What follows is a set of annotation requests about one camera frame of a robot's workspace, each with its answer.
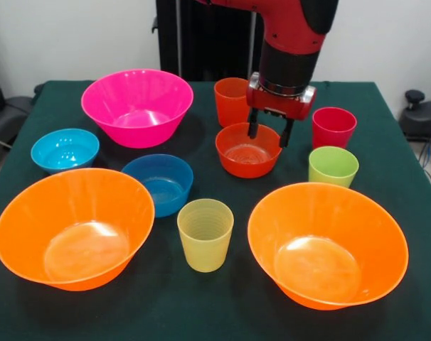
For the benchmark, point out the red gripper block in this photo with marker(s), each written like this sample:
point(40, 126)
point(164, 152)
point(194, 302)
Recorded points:
point(283, 104)

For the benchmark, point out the small red bowl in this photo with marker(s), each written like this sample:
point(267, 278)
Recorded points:
point(247, 167)

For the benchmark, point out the large orange bowl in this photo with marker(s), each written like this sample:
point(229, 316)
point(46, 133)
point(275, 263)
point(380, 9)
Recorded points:
point(77, 231)
point(325, 248)

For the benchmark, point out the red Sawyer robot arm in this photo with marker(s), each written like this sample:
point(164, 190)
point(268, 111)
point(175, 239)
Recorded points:
point(290, 28)

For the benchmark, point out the orange cup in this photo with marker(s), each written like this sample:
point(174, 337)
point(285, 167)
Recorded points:
point(229, 103)

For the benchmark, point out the red cup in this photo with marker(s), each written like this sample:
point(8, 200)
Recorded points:
point(333, 131)

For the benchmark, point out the green cup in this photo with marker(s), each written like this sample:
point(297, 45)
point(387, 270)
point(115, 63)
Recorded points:
point(333, 170)

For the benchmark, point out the dark blue bowl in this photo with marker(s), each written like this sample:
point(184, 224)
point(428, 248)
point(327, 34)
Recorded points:
point(165, 192)

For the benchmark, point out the large pink bowl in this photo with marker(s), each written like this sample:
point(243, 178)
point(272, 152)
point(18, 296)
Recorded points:
point(137, 106)

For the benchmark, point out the yellow cup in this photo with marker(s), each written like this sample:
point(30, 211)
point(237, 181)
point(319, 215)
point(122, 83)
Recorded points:
point(205, 248)

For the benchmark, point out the black stand base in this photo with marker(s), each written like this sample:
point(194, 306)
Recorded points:
point(420, 117)
point(9, 117)

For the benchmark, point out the dark green tablecloth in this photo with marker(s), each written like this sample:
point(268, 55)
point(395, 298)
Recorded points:
point(215, 319)

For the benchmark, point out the light blue bowl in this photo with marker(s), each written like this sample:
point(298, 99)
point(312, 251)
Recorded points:
point(64, 152)

